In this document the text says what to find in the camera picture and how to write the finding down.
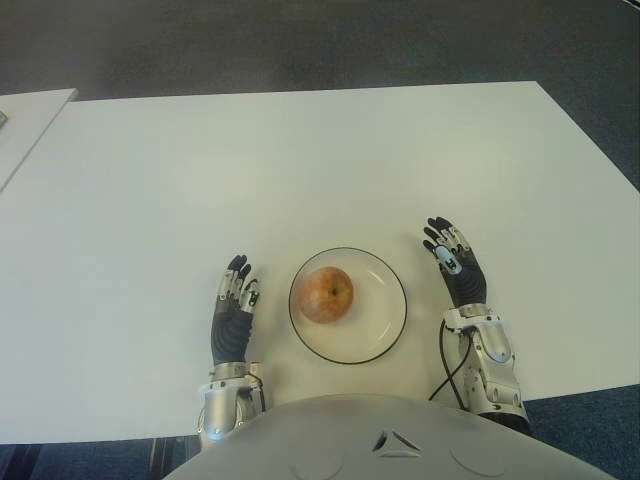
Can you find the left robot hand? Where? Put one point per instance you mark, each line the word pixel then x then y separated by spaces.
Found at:
pixel 230 332

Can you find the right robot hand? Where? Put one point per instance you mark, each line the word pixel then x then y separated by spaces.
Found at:
pixel 467 285

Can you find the grey robot torso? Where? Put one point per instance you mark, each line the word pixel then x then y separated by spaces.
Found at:
pixel 390 440

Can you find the white plate with black rim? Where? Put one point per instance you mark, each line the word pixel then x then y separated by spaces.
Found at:
pixel 380 320

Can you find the red yellow apple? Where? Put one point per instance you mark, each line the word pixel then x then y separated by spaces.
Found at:
pixel 325 295

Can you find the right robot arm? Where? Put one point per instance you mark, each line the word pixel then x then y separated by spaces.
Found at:
pixel 492 370

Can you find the white side table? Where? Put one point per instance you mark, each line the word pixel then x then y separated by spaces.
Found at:
pixel 25 125

